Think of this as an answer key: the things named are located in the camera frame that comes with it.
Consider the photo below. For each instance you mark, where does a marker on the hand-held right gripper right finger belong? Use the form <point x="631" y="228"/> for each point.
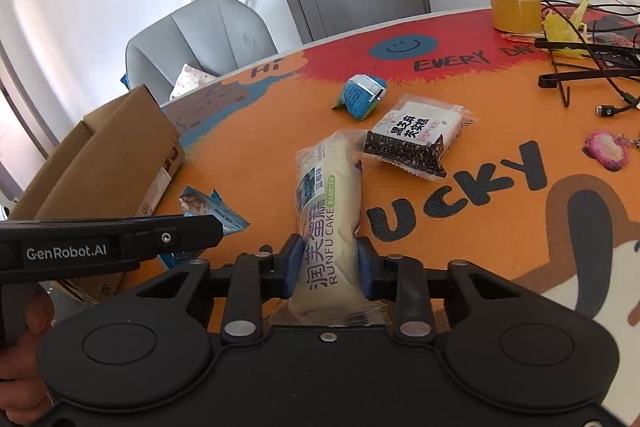
<point x="370" y="269"/>

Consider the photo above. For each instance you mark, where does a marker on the black and white cake packet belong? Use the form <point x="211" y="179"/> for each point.
<point x="415" y="137"/>

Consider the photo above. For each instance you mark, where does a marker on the brown cardboard box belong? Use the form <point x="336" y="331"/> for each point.
<point x="115" y="157"/>

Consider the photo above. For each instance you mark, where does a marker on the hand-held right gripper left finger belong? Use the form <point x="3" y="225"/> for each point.
<point x="292" y="267"/>

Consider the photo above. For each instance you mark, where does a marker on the blue white-label snack packet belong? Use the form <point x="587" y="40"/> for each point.
<point x="360" y="94"/>

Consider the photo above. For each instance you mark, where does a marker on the white patterned cushion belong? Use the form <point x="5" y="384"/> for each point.
<point x="192" y="79"/>

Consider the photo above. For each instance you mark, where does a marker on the yellow tape roll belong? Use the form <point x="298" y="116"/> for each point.
<point x="515" y="12"/>

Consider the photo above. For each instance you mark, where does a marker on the grey upholstered chair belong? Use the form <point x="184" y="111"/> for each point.
<point x="210" y="37"/>

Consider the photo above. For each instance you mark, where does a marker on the person's left hand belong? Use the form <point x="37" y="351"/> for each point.
<point x="22" y="367"/>

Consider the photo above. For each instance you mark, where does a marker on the crumpled yellow wrapper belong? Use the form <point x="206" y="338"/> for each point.
<point x="557" y="29"/>

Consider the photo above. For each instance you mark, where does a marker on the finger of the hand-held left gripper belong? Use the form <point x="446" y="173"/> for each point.
<point x="190" y="232"/>

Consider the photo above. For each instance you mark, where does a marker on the blue snack packet with picture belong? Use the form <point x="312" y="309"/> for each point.
<point x="220" y="212"/>

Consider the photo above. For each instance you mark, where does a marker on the long cream cake packet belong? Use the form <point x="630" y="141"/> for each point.
<point x="325" y="217"/>

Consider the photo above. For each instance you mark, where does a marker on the black metal stand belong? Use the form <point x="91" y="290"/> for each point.
<point x="575" y="78"/>

